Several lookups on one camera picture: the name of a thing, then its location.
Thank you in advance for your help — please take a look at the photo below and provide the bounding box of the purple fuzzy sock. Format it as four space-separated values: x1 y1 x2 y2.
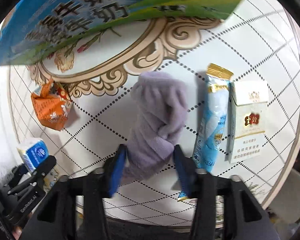
121 71 188 184

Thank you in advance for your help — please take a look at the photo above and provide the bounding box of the white cigarette pack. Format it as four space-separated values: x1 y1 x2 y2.
228 80 268 164

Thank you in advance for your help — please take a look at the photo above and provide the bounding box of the orange snack packet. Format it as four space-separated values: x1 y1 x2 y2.
31 79 72 131

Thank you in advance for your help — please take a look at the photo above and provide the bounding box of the light blue snack stick packet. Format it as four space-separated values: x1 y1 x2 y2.
177 63 233 202

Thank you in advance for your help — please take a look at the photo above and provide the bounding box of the yellow blue tissue pack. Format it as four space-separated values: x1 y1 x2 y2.
17 137 49 172

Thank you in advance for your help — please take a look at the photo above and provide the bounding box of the printed cardboard box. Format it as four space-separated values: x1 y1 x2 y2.
0 0 241 66

